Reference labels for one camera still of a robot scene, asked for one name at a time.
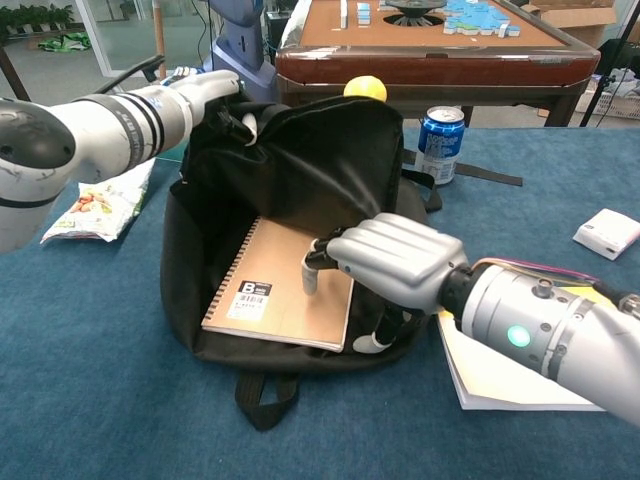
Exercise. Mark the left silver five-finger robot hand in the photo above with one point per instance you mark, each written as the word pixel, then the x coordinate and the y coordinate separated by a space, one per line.
pixel 220 87

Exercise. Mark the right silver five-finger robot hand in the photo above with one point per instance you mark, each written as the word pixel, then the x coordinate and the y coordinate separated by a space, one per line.
pixel 400 255

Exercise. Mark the spiral bound paper notebook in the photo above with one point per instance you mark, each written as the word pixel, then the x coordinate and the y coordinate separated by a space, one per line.
pixel 285 280

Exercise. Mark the black fabric backpack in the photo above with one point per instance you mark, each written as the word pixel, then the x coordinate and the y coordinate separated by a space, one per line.
pixel 320 165

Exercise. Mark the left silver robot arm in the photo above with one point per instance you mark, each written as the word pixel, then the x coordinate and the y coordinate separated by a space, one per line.
pixel 75 145

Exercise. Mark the green bag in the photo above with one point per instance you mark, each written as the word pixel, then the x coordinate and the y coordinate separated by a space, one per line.
pixel 65 42

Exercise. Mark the white snack bag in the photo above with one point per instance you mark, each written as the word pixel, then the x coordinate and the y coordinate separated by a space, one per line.
pixel 100 210

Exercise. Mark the blue drink can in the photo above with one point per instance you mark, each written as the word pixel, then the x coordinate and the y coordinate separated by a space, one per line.
pixel 440 145

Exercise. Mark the upright white tile row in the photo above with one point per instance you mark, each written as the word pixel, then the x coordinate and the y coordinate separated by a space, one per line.
pixel 343 12

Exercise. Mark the yellow round fruit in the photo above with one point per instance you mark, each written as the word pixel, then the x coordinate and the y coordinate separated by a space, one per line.
pixel 365 87

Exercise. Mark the white book with yellow band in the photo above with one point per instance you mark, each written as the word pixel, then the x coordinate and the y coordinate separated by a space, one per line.
pixel 490 385

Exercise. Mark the small stack blue mahjong tiles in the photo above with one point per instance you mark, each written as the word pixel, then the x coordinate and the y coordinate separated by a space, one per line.
pixel 364 14

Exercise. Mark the brown mahjong table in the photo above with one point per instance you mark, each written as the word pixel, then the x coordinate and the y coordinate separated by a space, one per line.
pixel 425 65

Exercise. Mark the row of green plants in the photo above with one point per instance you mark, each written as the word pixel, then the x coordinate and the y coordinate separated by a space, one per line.
pixel 35 17

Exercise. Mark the small white box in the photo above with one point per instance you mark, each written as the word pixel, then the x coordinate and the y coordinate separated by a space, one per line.
pixel 605 232

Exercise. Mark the black table centre dome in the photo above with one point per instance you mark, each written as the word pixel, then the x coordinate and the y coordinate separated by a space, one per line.
pixel 415 10

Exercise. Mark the black tripod stand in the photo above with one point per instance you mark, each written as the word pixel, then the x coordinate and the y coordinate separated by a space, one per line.
pixel 592 104

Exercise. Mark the pile of blue mahjong tiles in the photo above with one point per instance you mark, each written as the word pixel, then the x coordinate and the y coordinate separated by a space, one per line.
pixel 475 17

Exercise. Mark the white plastic basket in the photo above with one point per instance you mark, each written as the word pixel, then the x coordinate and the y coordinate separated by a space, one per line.
pixel 617 97

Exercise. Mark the brown cardboard box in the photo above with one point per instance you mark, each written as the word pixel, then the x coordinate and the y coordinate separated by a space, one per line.
pixel 575 20

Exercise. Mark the blue table cloth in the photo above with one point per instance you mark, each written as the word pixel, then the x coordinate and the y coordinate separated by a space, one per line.
pixel 100 375

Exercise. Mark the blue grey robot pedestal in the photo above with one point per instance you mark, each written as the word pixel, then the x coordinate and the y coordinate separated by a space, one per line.
pixel 240 50

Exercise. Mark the brown wooden post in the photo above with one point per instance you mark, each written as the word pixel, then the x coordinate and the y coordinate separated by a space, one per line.
pixel 159 30

